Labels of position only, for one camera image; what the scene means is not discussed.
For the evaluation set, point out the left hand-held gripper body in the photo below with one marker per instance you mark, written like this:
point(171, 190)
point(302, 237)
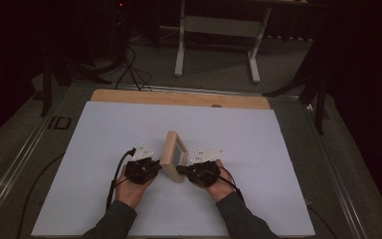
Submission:
point(142, 169)

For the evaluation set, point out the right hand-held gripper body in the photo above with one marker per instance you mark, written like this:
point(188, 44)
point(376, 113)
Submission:
point(203, 171)

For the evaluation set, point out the wooden picture frame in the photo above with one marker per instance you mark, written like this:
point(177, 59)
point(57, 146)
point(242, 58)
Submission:
point(174, 157)

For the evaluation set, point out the person's right hand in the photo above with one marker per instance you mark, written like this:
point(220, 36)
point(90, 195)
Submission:
point(220, 189)

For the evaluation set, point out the person's left hand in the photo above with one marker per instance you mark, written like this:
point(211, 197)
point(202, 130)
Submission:
point(131, 194)

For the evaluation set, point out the white table mat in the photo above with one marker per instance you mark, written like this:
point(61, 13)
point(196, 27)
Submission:
point(245, 199)

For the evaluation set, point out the black floor socket box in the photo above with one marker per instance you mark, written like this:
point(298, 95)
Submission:
point(59, 122)

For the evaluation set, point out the black metal stand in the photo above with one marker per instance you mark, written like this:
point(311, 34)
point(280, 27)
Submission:
point(318, 96)

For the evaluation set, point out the metal floor rail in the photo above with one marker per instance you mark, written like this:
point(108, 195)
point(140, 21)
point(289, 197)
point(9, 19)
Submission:
point(340, 186)
point(16, 166)

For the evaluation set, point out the white metal desk frame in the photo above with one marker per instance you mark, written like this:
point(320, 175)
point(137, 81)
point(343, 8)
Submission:
point(220, 28)

